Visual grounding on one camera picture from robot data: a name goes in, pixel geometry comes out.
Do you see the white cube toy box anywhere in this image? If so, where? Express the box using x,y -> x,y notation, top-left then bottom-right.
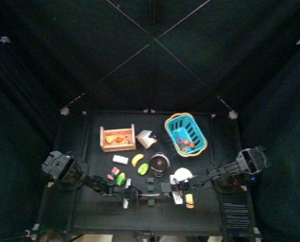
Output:
134,129 -> 158,149

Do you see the green toy pea pod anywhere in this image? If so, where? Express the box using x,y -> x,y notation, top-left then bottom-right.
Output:
136,162 -> 150,177

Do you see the yellow toy banana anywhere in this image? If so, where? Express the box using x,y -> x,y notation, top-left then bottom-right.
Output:
130,152 -> 146,167

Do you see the white bowl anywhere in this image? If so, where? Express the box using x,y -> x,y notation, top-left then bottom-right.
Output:
173,166 -> 195,184

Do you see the white text label sticker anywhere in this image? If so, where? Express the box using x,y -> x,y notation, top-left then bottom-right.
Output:
221,201 -> 250,234

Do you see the black toy pot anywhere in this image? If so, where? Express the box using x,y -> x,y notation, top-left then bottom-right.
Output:
148,151 -> 171,179

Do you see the small white toy block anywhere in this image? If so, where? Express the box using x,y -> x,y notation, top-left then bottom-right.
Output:
111,154 -> 130,165

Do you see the wooden toy crate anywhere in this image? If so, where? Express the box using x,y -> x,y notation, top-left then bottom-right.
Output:
99,123 -> 138,153

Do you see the teal basket with orange rim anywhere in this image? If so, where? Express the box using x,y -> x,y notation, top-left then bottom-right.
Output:
163,112 -> 209,158

